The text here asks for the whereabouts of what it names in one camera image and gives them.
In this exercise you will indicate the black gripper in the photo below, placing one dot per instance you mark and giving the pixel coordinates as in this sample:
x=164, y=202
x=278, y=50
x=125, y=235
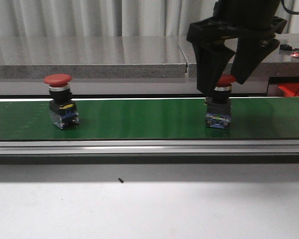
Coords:
x=253, y=22

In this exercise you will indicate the red mushroom button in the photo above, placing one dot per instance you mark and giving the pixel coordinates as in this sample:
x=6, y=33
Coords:
x=63, y=110
x=218, y=114

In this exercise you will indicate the small sensor circuit board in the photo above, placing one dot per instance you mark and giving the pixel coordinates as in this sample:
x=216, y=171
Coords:
x=294, y=51

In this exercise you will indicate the red plastic tray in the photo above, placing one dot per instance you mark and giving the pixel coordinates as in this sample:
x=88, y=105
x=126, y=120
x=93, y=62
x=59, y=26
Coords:
x=289, y=89

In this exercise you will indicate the green conveyor belt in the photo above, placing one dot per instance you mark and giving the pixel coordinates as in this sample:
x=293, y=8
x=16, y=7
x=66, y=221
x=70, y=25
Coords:
x=267, y=118

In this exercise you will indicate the white pleated curtain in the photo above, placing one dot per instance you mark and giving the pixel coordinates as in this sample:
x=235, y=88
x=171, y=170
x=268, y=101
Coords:
x=29, y=18

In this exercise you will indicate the aluminium conveyor frame rail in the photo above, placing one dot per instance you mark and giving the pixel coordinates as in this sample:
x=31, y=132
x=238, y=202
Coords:
x=199, y=146

